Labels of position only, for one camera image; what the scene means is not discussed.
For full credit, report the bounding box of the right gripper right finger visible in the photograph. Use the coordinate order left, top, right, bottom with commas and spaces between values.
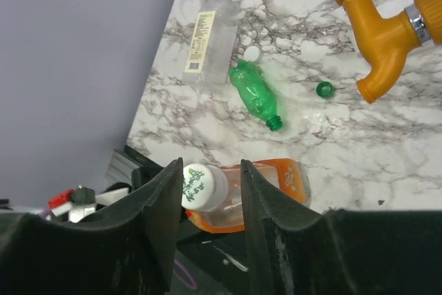
240, 159, 442, 295

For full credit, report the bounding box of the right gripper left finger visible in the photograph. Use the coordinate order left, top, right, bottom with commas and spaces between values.
1, 159, 183, 294

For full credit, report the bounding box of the orange label tea bottle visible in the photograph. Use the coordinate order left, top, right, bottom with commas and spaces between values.
182, 158, 311, 234

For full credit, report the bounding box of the green plastic bottle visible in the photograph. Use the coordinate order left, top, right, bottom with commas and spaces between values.
229, 59, 283, 131

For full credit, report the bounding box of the green bottle cap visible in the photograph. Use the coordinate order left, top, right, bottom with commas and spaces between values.
316, 81, 335, 99

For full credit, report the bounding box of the white round bottle cap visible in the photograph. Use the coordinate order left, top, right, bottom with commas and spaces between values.
243, 46, 262, 63

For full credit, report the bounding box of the clear square water bottle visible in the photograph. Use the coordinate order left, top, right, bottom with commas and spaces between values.
182, 0, 240, 88

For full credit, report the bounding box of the brass yellow faucet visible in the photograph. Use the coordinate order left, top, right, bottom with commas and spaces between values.
336, 0, 441, 104

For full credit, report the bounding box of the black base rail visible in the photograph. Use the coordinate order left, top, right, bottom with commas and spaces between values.
105, 145, 164, 191

